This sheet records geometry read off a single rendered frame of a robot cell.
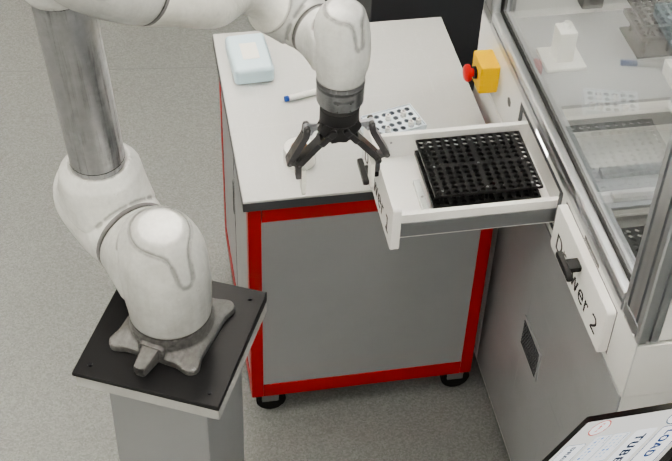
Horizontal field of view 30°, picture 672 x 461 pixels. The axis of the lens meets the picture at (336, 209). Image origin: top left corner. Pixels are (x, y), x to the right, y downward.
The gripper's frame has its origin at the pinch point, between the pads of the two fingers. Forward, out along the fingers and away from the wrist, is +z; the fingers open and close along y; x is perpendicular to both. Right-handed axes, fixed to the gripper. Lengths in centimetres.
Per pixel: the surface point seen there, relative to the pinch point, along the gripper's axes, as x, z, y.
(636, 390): -52, 10, 45
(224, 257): 73, 91, -17
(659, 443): -87, -25, 29
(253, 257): 14.0, 32.6, -15.4
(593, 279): -34, -2, 41
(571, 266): -29.1, 0.0, 39.0
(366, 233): 14.3, 29.1, 10.0
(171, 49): 176, 91, -24
